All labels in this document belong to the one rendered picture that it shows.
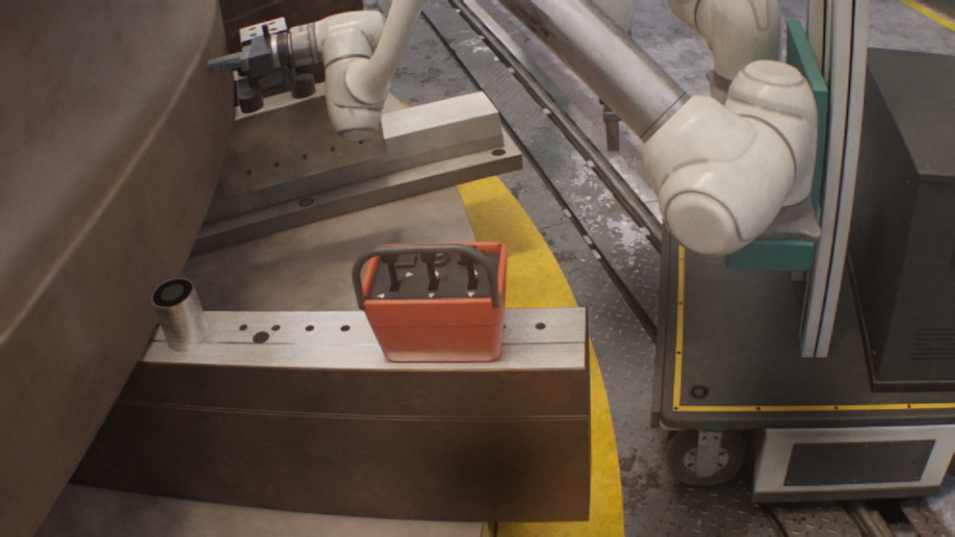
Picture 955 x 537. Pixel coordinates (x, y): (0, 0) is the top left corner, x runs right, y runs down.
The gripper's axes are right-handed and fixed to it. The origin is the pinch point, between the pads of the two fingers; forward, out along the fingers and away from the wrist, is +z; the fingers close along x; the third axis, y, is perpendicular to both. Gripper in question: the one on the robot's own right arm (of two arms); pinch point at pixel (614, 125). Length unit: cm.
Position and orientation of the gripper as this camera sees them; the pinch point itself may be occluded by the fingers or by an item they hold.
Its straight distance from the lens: 188.6
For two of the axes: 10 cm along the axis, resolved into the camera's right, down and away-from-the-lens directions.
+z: 1.0, 8.1, 5.8
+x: 1.8, -5.9, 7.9
